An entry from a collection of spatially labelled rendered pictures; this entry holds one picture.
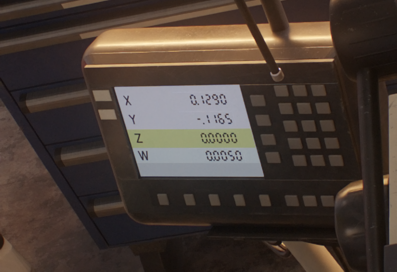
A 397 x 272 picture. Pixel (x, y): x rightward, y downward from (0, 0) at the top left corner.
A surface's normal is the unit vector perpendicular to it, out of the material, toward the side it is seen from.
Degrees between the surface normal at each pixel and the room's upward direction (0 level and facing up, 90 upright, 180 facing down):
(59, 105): 90
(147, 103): 70
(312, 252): 49
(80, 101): 90
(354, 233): 45
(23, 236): 0
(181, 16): 90
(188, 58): 15
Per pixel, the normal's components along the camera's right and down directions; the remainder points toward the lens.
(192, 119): -0.40, 0.51
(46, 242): -0.37, -0.64
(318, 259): 0.14, -0.06
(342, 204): -0.72, -0.40
